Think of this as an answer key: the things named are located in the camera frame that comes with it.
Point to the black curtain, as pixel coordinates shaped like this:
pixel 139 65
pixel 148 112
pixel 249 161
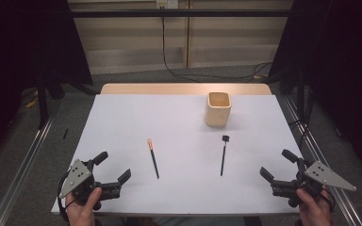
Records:
pixel 19 47
pixel 352 62

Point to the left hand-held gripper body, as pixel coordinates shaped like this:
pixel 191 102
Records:
pixel 75 175

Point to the person's left hand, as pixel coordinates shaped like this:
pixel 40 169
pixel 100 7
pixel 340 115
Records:
pixel 81 215

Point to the black pen with square top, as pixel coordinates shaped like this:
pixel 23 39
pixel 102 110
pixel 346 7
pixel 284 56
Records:
pixel 223 157

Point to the small black floor piece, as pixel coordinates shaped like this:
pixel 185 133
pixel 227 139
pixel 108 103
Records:
pixel 65 133

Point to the black metal stand post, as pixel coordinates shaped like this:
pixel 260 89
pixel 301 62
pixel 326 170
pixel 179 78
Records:
pixel 42 103
pixel 300 94

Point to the white table mat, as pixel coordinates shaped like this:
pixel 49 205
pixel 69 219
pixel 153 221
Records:
pixel 176 125

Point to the beige square pen holder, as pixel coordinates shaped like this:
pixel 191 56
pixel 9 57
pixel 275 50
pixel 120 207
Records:
pixel 217 116

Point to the white wall socket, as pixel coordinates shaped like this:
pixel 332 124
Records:
pixel 167 3

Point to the yellow floor piece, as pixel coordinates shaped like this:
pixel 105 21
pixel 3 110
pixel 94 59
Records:
pixel 31 103

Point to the person's right hand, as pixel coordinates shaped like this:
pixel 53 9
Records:
pixel 315 213

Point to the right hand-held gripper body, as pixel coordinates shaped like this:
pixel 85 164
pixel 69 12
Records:
pixel 323 175

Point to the aluminium floor rail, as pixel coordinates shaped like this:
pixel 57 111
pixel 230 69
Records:
pixel 22 169
pixel 311 144

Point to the black horizontal frame bar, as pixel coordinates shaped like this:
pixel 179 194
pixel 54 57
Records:
pixel 201 13

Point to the black pen with orange cap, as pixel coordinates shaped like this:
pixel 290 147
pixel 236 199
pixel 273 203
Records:
pixel 153 160

